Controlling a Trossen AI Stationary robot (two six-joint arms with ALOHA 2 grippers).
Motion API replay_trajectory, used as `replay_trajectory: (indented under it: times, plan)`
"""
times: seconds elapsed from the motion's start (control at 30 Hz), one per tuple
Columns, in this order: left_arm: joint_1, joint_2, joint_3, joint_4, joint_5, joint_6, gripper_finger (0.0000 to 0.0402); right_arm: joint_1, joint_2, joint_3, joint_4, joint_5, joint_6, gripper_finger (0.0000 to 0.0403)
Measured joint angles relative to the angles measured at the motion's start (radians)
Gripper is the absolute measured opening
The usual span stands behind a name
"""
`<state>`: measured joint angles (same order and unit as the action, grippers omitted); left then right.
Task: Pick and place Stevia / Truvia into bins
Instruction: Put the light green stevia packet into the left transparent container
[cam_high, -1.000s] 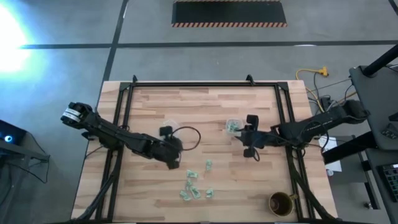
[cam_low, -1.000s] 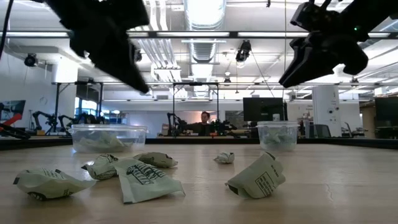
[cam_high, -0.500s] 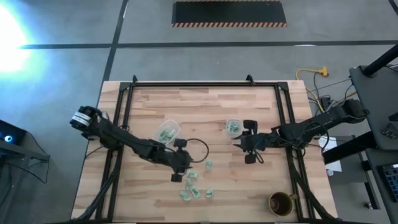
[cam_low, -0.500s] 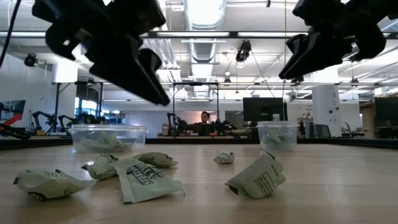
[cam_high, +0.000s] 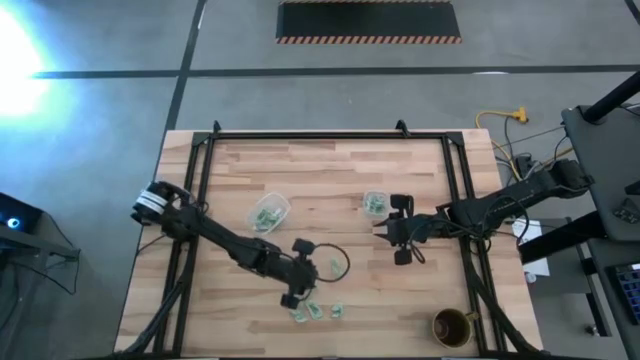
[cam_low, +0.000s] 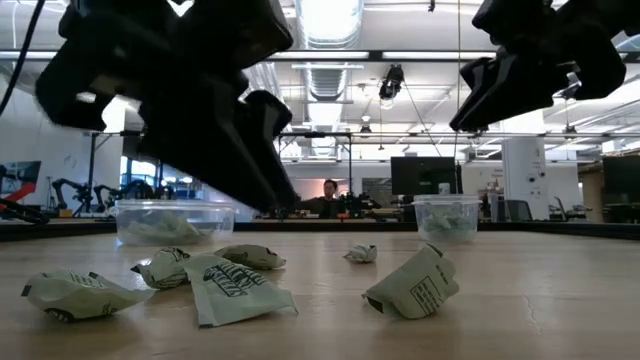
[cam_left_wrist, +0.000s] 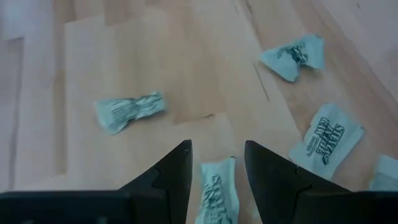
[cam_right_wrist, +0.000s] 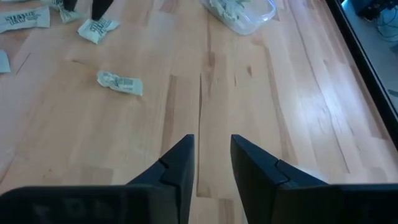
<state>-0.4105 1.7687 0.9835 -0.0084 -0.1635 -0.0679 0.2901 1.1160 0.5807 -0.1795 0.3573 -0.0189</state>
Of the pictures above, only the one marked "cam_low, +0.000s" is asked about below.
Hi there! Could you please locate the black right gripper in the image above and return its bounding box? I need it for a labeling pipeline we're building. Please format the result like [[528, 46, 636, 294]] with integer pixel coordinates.
[[448, 23, 627, 134]]

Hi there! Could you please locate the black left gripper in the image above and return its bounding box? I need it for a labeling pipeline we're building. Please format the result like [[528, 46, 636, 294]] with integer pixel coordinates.
[[34, 28, 282, 212]]

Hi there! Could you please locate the pale green sweetener packet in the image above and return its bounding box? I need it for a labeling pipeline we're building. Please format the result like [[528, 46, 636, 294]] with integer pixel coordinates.
[[214, 243, 288, 272], [130, 246, 192, 291], [361, 243, 461, 322], [123, 218, 174, 246], [422, 207, 464, 241], [20, 268, 157, 324], [159, 211, 207, 245], [343, 243, 379, 265]]

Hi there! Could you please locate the green packet bold print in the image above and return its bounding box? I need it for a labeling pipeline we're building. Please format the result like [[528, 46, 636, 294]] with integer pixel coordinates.
[[183, 253, 300, 330]]

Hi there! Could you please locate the seated person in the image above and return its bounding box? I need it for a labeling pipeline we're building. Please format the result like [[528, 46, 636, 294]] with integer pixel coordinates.
[[299, 178, 347, 220]]

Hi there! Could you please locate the wide clear plastic container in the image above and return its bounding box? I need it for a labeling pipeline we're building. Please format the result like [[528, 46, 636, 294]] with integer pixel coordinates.
[[114, 199, 239, 247]]

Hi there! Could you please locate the white column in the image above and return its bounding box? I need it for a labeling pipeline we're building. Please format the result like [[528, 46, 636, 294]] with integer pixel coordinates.
[[501, 135, 550, 222]]

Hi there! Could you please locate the black monitor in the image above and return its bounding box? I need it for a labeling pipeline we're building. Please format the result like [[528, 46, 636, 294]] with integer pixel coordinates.
[[390, 156, 464, 197]]

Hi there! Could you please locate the black hanging spotlight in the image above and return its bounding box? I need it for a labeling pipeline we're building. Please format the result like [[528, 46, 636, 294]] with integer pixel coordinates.
[[377, 63, 406, 101]]

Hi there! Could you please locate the dark office chair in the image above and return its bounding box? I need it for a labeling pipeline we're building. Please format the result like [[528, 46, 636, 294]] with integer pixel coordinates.
[[503, 199, 534, 223]]

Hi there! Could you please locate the small clear plastic container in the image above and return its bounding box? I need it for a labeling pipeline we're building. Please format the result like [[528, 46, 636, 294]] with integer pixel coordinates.
[[412, 193, 483, 245]]

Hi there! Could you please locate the red black background gripper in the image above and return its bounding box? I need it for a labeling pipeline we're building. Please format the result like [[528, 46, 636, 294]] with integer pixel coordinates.
[[0, 181, 51, 225]]

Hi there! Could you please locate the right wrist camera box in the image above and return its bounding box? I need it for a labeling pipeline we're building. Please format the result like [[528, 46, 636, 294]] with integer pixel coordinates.
[[458, 56, 501, 96]]

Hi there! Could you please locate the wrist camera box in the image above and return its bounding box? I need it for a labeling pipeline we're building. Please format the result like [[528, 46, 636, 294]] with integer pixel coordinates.
[[243, 89, 295, 149], [458, 56, 501, 96]]

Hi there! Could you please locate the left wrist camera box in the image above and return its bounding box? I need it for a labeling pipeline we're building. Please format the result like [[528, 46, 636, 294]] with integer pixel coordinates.
[[243, 89, 295, 149]]

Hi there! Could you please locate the black background rig frame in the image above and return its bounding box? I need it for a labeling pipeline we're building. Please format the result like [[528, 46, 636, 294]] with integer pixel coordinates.
[[277, 131, 354, 201]]

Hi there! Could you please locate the black metal table frame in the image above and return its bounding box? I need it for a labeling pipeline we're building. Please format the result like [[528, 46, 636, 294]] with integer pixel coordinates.
[[0, 218, 640, 243]]

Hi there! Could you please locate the silver ceiling duct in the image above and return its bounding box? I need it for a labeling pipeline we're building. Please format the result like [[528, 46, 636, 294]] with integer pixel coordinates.
[[294, 0, 366, 104]]

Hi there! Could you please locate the dark wall picture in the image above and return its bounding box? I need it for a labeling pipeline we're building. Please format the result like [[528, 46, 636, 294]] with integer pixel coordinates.
[[0, 160, 43, 195]]

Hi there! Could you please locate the black left camera cable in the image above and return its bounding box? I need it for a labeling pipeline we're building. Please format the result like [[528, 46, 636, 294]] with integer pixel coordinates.
[[0, 0, 47, 119]]

